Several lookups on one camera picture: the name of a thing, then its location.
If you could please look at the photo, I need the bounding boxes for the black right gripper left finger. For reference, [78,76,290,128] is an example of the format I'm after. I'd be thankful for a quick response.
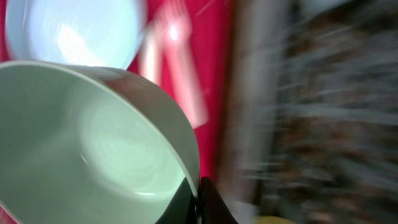
[155,178,197,224]

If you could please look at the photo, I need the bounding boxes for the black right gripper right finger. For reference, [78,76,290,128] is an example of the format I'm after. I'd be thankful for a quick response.
[199,177,238,224]

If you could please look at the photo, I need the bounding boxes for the yellow cup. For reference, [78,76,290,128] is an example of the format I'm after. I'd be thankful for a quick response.
[254,216,296,224]

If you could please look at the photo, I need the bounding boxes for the green bowl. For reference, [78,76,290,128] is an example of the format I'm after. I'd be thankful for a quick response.
[1,61,200,224]

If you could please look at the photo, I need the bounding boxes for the light blue plate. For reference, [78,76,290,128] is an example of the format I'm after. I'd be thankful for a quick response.
[5,0,147,69]

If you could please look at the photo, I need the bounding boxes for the white plastic fork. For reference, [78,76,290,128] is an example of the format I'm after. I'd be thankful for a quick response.
[156,1,208,129]

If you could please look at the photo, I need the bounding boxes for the grey dishwasher rack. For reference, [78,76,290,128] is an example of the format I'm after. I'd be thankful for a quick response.
[218,0,397,223]

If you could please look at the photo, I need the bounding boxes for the white plastic spoon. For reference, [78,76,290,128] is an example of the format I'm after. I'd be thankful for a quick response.
[139,25,162,86]

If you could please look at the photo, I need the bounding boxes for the red plastic tray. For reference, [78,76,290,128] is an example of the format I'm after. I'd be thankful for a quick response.
[0,0,237,224]

